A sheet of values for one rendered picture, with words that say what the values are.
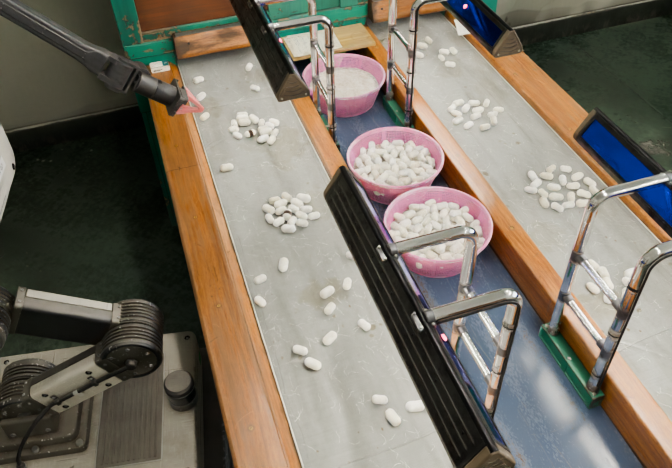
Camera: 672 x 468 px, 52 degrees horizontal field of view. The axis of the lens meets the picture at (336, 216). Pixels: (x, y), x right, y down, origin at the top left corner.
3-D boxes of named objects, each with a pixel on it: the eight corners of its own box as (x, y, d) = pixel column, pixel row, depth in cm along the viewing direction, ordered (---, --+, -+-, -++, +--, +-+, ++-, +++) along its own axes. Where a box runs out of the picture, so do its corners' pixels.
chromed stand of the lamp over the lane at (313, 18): (278, 169, 199) (263, 29, 168) (262, 131, 213) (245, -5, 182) (340, 155, 203) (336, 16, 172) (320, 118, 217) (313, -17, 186)
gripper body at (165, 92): (180, 79, 187) (156, 68, 183) (186, 99, 181) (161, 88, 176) (168, 98, 190) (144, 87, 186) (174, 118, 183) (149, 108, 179)
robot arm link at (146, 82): (129, 93, 176) (139, 74, 174) (124, 82, 181) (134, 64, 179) (153, 103, 180) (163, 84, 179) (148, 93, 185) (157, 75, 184)
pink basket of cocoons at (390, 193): (391, 227, 180) (392, 201, 173) (328, 178, 195) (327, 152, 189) (461, 184, 192) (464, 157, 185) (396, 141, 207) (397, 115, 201)
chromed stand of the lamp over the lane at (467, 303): (407, 471, 131) (421, 329, 101) (371, 385, 145) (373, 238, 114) (496, 441, 135) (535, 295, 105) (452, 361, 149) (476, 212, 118)
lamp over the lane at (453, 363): (462, 488, 91) (468, 462, 86) (322, 197, 135) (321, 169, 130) (515, 469, 93) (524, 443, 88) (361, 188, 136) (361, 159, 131)
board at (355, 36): (282, 63, 224) (281, 60, 224) (270, 42, 235) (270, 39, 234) (376, 45, 231) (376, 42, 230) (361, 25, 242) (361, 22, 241)
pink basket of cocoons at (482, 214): (406, 300, 162) (408, 273, 155) (367, 226, 180) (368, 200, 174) (507, 272, 168) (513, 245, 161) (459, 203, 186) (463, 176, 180)
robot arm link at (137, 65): (104, 87, 173) (120, 58, 171) (97, 71, 182) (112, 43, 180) (146, 106, 181) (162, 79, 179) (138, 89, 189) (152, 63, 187)
